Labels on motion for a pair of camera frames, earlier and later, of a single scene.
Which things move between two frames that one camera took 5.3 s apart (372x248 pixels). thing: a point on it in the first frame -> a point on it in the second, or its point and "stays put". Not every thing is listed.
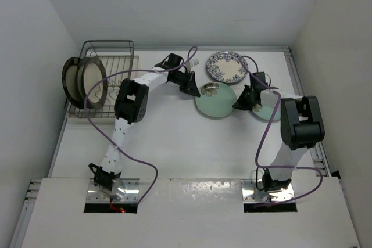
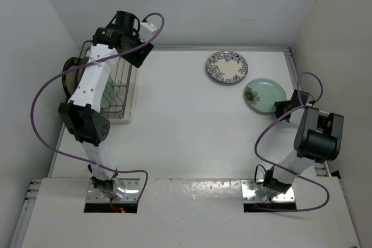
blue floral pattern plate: (227, 67) stays put
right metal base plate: (253, 191) stays put
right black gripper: (240, 104) -> (279, 107)
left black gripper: (192, 89) -> (138, 59)
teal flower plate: (216, 99) -> (108, 93)
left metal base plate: (124, 191) stays put
